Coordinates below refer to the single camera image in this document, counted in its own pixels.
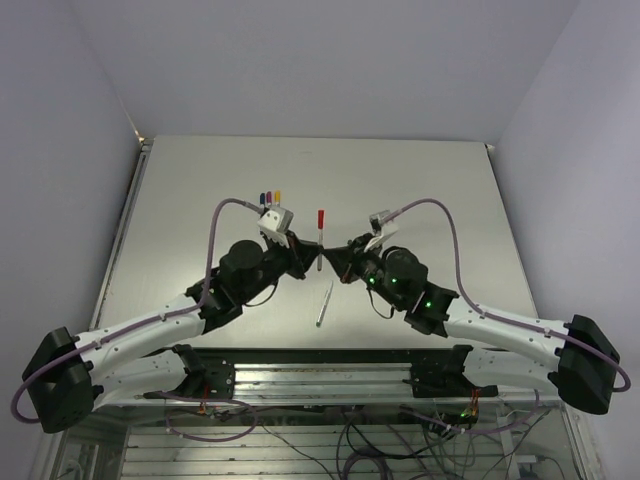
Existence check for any white pen red end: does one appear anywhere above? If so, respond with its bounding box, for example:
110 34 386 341
316 225 324 272

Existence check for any aluminium frame rail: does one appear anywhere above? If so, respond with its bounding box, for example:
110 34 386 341
93 359 553 408

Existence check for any white pen green end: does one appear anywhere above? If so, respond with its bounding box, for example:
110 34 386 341
315 280 334 328

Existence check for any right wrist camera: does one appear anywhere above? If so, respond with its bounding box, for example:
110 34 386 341
364 210 398 252

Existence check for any purple cable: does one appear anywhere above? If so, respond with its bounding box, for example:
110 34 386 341
387 197 631 392
10 198 266 424

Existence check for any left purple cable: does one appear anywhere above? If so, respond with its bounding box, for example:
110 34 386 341
10 198 266 424

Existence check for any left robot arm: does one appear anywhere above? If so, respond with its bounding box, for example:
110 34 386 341
19 232 322 434

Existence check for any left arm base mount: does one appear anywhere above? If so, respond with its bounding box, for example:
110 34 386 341
142 344 236 400

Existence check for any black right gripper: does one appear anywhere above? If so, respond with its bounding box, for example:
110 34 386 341
321 234 404 310

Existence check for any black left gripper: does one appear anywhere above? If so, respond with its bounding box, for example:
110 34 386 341
238 228 322 301

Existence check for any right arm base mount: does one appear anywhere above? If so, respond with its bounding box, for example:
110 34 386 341
404 345 499 399

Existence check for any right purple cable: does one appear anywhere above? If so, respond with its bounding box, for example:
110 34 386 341
387 197 631 392

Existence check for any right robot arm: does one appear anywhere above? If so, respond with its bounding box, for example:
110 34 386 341
293 234 620 415

